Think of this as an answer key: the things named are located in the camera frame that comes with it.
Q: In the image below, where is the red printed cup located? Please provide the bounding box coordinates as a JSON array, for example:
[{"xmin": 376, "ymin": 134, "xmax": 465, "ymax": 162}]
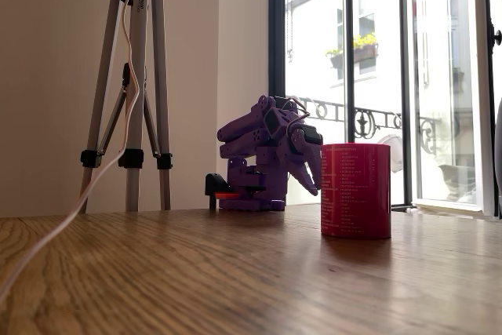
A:
[{"xmin": 320, "ymin": 142, "xmax": 392, "ymax": 240}]

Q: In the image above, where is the white plastic cup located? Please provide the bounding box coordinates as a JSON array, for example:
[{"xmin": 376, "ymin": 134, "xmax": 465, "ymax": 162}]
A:
[{"xmin": 376, "ymin": 133, "xmax": 404, "ymax": 173}]

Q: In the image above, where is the black iron balcony railing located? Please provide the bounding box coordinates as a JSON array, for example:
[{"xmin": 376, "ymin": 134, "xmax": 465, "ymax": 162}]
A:
[{"xmin": 288, "ymin": 95, "xmax": 442, "ymax": 155}]

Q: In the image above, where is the black orange table clamp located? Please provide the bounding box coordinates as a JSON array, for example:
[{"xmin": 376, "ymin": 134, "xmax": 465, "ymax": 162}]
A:
[{"xmin": 204, "ymin": 173, "xmax": 240, "ymax": 210}]

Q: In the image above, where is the flower box with yellow flowers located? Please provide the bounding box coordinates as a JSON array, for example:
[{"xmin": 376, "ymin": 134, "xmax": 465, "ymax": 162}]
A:
[{"xmin": 325, "ymin": 32, "xmax": 380, "ymax": 70}]

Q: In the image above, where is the grey stone urn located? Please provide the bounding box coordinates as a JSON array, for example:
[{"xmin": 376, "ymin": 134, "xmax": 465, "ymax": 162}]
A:
[{"xmin": 438, "ymin": 164, "xmax": 478, "ymax": 201}]

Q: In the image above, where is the white window sash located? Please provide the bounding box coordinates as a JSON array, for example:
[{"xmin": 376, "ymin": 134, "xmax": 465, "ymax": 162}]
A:
[{"xmin": 409, "ymin": 0, "xmax": 496, "ymax": 217}]

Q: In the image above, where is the window blind cord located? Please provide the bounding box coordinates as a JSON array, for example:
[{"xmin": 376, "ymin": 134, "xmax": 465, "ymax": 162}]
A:
[{"xmin": 286, "ymin": 0, "xmax": 294, "ymax": 64}]

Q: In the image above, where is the dark window frame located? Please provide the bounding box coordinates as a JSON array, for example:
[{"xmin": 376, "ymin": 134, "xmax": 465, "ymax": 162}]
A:
[{"xmin": 268, "ymin": 0, "xmax": 417, "ymax": 213}]

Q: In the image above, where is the silver camera tripod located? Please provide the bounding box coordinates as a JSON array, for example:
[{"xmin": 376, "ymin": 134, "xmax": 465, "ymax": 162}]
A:
[{"xmin": 80, "ymin": 0, "xmax": 173, "ymax": 213}]

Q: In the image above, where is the white cable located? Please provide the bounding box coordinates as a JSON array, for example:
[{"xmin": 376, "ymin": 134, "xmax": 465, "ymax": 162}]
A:
[{"xmin": 0, "ymin": 0, "xmax": 141, "ymax": 304}]

